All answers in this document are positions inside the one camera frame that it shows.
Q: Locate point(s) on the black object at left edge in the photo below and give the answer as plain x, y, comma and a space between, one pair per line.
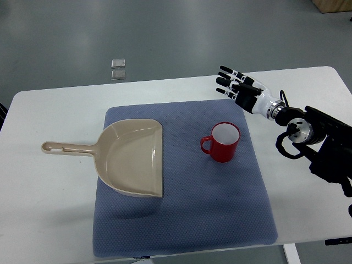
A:
3, 114

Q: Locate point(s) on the white table leg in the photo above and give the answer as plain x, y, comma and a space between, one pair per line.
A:
291, 254

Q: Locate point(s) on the red cup white inside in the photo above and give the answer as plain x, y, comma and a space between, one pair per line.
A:
222, 143

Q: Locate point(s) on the blue grey fabric mat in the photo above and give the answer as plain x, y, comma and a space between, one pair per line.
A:
205, 204

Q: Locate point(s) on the wooden furniture corner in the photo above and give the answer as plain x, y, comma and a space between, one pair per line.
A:
332, 6

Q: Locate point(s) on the black table control panel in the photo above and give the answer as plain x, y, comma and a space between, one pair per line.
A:
338, 241

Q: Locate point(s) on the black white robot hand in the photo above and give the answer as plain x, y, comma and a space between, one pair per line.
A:
248, 93

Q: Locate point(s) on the upper metal floor plate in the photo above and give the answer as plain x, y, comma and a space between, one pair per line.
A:
118, 63

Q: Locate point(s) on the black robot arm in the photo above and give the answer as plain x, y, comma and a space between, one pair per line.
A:
322, 139

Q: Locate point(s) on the beige plastic dustpan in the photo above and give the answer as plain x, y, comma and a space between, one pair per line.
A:
128, 156

